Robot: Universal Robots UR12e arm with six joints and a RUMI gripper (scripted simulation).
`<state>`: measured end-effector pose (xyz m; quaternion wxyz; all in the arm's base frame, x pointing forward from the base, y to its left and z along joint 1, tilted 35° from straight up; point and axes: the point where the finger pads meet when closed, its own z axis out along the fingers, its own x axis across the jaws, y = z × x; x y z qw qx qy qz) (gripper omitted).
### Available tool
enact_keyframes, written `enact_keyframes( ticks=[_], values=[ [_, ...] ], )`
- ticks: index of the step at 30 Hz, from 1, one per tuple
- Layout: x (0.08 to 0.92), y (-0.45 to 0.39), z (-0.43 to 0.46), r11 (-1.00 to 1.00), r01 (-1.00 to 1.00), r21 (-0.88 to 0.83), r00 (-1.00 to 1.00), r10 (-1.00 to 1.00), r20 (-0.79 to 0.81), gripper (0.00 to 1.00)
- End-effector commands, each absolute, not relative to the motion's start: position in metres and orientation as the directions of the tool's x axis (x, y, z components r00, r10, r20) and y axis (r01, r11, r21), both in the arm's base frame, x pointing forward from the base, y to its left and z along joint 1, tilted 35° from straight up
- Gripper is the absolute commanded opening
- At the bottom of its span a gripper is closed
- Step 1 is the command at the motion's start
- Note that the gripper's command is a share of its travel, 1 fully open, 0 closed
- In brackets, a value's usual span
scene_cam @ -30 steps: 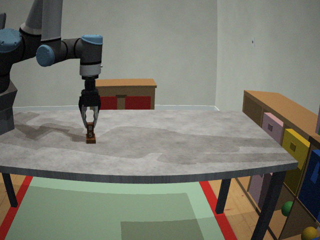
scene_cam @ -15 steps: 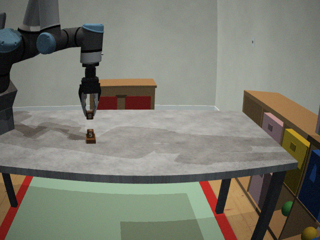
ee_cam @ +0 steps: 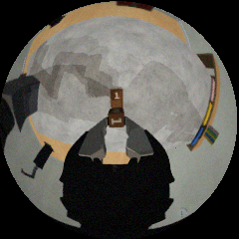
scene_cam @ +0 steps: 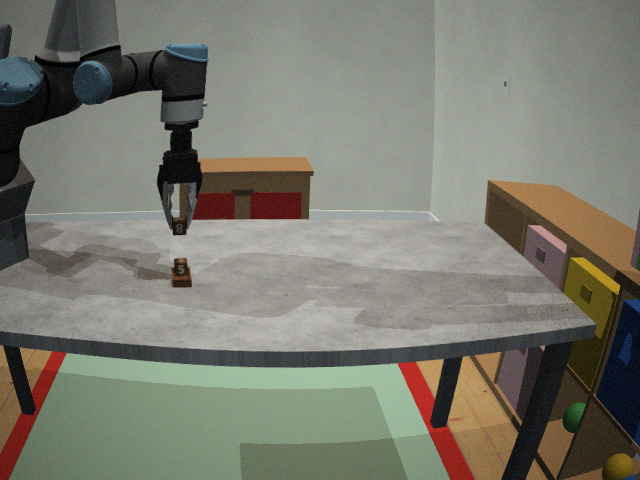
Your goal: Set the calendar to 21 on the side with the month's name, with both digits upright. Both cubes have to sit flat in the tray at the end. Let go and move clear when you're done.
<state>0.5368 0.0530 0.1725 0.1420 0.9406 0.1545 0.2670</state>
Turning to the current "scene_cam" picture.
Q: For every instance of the brown wooden cube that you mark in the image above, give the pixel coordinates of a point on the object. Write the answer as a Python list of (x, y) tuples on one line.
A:
[(179, 226), (180, 267)]

